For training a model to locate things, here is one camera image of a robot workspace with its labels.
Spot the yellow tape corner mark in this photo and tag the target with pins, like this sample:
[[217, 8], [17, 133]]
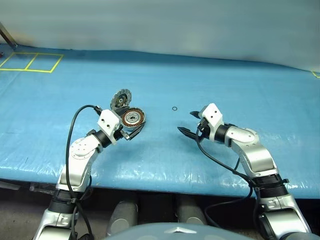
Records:
[[315, 74]]

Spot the grey robot torso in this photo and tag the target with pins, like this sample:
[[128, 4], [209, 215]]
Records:
[[175, 232]]

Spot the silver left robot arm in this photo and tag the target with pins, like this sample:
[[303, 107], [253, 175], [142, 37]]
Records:
[[80, 160]]

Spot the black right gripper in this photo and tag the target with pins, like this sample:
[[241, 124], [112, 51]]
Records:
[[203, 131]]

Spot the clear plastic film bundle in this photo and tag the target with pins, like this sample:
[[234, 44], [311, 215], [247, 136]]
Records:
[[42, 188]]

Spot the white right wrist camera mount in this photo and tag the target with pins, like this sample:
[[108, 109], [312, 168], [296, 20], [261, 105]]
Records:
[[212, 115]]

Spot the motor stator with copper windings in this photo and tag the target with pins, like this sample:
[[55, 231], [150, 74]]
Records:
[[132, 117]]

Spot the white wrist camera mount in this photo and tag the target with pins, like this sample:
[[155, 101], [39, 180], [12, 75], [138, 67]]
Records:
[[212, 115], [108, 120]]

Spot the blue table cover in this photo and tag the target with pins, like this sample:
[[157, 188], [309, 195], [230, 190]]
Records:
[[160, 82]]

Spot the grey rounded shape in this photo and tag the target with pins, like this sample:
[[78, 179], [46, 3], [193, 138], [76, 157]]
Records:
[[191, 212], [122, 217]]

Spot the silver segmented motor disc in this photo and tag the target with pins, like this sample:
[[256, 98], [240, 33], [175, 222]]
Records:
[[121, 100]]

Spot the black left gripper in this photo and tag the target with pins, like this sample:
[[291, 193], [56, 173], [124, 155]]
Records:
[[121, 133]]

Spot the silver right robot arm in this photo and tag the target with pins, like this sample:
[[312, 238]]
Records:
[[257, 155]]

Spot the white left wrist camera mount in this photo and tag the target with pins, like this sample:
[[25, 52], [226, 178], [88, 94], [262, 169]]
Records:
[[108, 120]]

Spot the grey metal bar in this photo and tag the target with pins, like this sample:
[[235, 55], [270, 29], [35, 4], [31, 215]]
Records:
[[7, 35]]

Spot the yellow tape double square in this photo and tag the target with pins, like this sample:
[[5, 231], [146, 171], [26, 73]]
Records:
[[37, 53]]

